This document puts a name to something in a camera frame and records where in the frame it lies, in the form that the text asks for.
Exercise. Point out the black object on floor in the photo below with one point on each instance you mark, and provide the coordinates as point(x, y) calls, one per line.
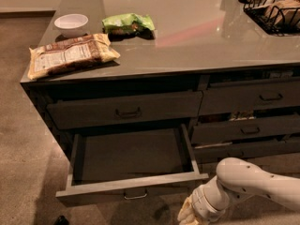
point(61, 221)

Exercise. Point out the grey counter cabinet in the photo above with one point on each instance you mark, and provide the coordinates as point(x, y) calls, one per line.
point(198, 44)

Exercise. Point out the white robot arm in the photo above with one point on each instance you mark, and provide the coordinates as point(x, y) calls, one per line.
point(235, 181)

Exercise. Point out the brown white snack bag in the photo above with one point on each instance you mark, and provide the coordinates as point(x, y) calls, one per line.
point(70, 54)

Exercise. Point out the white ceramic bowl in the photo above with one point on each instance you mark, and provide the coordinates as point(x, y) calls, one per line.
point(71, 25)

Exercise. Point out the green snack bag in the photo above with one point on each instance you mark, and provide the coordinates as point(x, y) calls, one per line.
point(127, 24)

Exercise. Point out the black wire basket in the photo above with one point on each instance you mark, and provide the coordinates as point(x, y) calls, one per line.
point(275, 17)

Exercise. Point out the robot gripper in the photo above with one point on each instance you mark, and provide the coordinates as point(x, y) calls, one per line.
point(200, 205)

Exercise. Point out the grey drawer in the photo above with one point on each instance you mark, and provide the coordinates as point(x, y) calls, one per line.
point(244, 150)
point(130, 166)
point(250, 96)
point(107, 111)
point(220, 132)

